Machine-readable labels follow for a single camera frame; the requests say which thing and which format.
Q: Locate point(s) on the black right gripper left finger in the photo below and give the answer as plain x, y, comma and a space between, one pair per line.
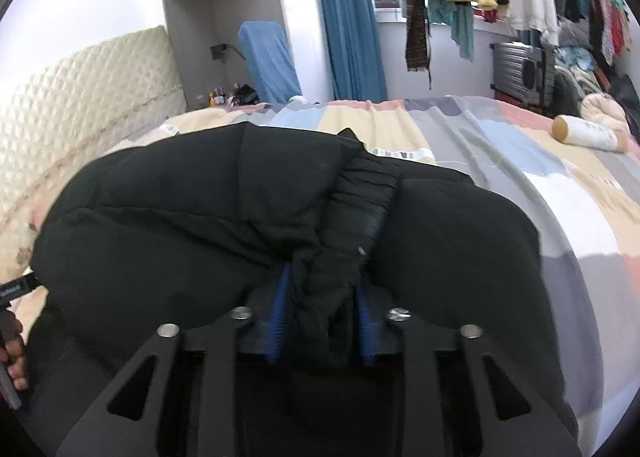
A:
182, 393

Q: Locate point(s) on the grey ribbed suitcase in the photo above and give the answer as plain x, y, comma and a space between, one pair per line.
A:
523, 72

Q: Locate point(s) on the blue curtain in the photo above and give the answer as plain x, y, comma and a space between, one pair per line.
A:
354, 49

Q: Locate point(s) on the black puffer jacket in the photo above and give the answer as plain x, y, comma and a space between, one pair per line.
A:
185, 229

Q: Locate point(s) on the bottles on bedside table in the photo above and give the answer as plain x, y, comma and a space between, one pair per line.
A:
238, 95

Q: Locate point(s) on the patchwork colour-block bed cover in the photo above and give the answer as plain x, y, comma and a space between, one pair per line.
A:
584, 204

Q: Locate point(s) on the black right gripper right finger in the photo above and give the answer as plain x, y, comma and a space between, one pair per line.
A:
435, 391

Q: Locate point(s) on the white cylindrical bottle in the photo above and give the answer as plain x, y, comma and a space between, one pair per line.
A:
579, 132

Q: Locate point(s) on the grey built-in wardrobe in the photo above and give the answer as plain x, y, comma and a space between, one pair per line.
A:
204, 37

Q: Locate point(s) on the teal hanging garment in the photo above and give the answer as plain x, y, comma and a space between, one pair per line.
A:
460, 18

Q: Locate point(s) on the cream quilted headboard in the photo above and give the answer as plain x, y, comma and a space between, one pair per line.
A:
73, 112

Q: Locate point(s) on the beige plush pile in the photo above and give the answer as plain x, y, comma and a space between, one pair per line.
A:
603, 109

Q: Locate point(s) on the person's left hand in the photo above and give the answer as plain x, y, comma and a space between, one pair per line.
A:
13, 356

